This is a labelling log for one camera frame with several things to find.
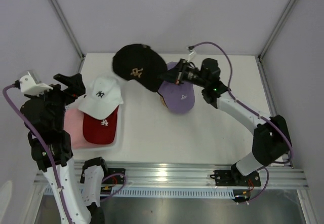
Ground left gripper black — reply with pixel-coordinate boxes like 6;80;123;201
25;72;85;129

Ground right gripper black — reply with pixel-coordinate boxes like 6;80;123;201
157;59;208;89

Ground lilac baseball cap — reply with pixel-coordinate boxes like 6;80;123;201
157;61;195;115

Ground white baseball cap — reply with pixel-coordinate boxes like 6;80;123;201
78;76;124;120

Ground black baseball cap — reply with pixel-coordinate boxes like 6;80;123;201
112;44;167;92

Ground red LA baseball cap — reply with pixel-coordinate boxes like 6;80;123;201
83;107;119;145

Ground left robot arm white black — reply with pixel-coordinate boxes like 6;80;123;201
19;72;109;223

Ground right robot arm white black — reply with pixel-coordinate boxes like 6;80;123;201
159;58;292;186

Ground wooden hat stand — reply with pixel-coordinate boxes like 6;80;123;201
159;96;168;107

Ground pink baseball cap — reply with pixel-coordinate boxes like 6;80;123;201
64;108;91;149

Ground white plastic bin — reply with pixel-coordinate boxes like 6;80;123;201
71;105;123;152

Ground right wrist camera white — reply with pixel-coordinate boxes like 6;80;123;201
187;46;196;62

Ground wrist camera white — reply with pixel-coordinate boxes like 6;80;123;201
18;70;53;96
187;46;196;62

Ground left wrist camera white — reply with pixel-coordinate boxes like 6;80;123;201
18;70;53;96

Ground left aluminium corner post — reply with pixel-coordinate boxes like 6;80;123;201
48;0;85;60

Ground aluminium corner post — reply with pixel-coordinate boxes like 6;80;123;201
48;0;85;60
258;0;299;61

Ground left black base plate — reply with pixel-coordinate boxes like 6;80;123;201
102;168;126;185

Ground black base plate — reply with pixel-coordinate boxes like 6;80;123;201
210;170;261;187
102;168;126;185

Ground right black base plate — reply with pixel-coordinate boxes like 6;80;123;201
210;170;261;187

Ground white slotted cable duct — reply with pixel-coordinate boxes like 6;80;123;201
44;186;235;199

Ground aluminium mounting rail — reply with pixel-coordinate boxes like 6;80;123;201
34;161;308;191

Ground right aluminium corner post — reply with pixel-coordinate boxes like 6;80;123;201
258;0;299;61

